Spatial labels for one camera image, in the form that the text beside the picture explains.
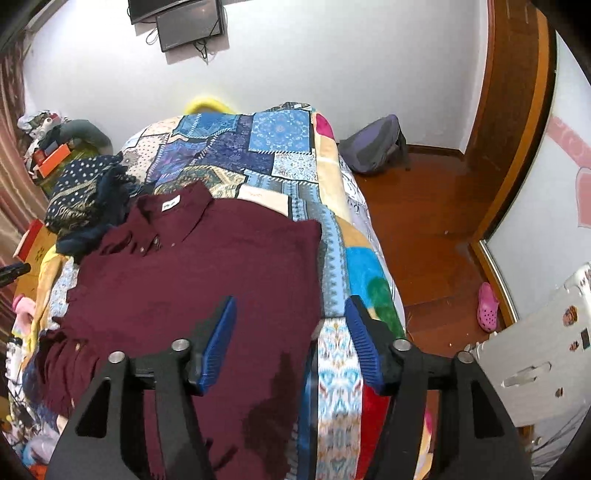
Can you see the red box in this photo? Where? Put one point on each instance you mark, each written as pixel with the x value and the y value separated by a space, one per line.
pixel 28 237

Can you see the striped brown curtain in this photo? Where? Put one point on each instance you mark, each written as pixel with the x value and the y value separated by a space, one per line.
pixel 11 184

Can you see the pile of clutter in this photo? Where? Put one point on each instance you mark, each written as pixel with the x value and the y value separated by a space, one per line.
pixel 39 129

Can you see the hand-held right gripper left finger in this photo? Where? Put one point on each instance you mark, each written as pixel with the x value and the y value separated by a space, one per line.
pixel 217 344

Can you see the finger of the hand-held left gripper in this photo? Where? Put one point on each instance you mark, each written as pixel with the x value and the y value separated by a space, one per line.
pixel 14 273

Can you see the pink bottle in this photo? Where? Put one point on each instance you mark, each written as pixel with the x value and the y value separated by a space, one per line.
pixel 23 307

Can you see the white sliding wardrobe door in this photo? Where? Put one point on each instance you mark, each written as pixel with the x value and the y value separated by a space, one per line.
pixel 545 207

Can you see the wooden door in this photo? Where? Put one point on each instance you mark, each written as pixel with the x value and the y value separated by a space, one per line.
pixel 508 92

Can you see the white plastic stool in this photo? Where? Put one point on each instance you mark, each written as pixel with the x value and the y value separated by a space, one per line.
pixel 540 350

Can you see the dark polka dot cloth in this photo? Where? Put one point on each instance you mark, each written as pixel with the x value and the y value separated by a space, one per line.
pixel 78 184

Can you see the yellow pillow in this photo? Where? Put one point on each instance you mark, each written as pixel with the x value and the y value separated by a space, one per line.
pixel 207 104

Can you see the small wall monitor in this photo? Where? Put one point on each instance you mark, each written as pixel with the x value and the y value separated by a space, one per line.
pixel 191 25

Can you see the grey plush pillow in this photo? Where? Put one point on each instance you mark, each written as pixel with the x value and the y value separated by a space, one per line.
pixel 85 134

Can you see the pink clog shoe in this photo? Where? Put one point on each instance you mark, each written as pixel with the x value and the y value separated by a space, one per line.
pixel 487 307

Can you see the grey backpack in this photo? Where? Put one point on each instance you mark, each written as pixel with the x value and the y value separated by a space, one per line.
pixel 374 145

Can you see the maroon button shirt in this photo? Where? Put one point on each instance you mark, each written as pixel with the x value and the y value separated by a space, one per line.
pixel 207 267

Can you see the wall television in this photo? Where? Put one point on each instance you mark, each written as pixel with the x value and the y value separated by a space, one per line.
pixel 152 10

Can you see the orange box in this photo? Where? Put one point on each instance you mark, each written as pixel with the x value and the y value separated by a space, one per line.
pixel 53 161

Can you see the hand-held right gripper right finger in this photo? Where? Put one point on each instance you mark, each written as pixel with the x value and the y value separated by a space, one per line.
pixel 364 348

